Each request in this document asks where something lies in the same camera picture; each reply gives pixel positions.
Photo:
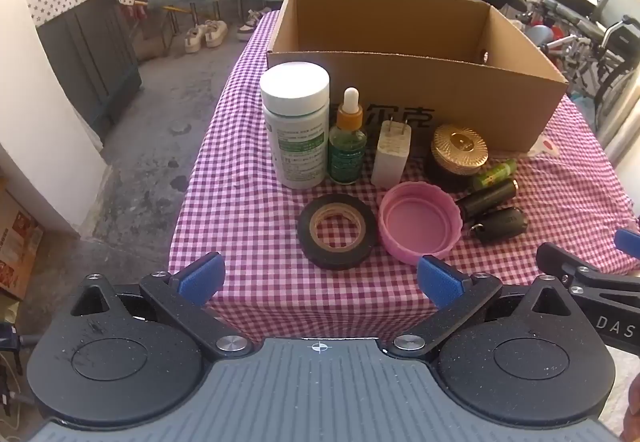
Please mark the white charger plug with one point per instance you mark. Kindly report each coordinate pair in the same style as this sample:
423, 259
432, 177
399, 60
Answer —
390, 162

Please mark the green glass dropper bottle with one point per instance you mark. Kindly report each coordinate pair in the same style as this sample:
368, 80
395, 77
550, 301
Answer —
346, 157

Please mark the pink checkered tablecloth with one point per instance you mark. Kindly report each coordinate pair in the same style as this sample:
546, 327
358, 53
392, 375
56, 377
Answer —
250, 202

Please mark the black tape roll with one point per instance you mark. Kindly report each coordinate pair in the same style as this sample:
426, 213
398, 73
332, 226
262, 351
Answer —
307, 242

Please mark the white and dark sneaker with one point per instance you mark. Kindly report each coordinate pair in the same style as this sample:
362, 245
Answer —
246, 32
261, 17

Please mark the black car key fob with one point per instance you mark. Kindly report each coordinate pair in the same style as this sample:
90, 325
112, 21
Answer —
500, 224

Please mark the wheelchair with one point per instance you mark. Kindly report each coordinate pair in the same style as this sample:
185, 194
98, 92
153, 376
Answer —
600, 22

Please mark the grey blue rounded part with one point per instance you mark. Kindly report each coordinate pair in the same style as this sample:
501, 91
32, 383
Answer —
542, 35

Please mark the dark jar with gold lid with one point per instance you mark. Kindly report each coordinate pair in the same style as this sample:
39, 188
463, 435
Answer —
457, 145

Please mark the printed carton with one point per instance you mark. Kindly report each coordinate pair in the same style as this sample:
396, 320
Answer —
17, 242

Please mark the dark grey cabinet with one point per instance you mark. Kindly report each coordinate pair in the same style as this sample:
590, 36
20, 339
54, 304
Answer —
85, 57

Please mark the white plastic bottle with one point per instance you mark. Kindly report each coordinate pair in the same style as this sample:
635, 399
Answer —
295, 142

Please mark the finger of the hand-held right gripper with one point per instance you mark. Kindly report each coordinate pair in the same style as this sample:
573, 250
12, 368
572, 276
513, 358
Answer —
560, 262
629, 240

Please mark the pink plastic lid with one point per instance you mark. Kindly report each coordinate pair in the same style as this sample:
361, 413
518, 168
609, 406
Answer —
415, 227

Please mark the cream platform shoe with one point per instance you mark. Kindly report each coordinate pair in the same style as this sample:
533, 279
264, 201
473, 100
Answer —
194, 40
216, 33

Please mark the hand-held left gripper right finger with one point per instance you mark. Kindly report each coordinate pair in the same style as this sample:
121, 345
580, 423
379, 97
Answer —
440, 279

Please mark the black cylinder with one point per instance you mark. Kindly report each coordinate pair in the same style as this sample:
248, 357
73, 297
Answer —
487, 199

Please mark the brown cardboard box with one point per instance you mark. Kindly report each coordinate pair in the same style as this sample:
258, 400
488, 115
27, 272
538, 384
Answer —
500, 107

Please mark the yellow stick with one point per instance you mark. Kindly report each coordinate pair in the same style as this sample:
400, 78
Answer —
172, 9

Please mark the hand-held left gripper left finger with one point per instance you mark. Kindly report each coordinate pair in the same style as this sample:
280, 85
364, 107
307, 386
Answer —
202, 279

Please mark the small green tube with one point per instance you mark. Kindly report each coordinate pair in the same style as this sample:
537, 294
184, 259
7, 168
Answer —
492, 176

